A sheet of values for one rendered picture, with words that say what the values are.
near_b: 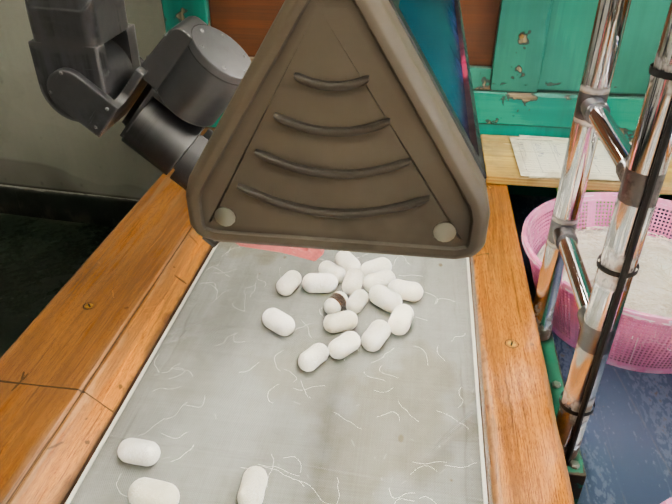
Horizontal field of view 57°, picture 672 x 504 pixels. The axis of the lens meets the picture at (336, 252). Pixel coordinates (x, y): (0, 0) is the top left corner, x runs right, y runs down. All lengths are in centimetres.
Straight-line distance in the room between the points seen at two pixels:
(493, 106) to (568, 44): 13
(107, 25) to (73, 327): 27
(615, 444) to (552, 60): 55
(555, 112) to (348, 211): 85
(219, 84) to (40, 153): 194
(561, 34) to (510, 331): 51
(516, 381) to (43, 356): 41
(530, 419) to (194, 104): 36
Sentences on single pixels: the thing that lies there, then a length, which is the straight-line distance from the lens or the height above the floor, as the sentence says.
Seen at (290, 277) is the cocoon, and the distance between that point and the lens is 65.
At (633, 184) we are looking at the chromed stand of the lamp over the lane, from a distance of 42.
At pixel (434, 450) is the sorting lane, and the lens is 51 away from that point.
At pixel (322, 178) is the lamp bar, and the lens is 16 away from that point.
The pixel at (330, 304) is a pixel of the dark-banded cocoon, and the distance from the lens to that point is 62.
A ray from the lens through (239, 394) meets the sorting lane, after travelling 55.
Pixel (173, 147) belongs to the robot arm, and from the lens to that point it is 54.
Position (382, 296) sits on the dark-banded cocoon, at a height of 76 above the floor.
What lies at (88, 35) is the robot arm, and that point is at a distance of 53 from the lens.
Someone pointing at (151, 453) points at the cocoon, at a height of 76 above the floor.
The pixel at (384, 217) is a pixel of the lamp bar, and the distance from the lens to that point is 16.
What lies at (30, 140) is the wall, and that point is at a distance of 242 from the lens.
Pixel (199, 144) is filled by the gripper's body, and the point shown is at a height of 93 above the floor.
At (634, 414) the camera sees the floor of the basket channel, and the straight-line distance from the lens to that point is 68.
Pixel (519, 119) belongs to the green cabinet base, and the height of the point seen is 80.
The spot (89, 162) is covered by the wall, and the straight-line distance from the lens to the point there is 231.
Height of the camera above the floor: 113
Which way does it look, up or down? 33 degrees down
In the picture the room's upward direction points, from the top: straight up
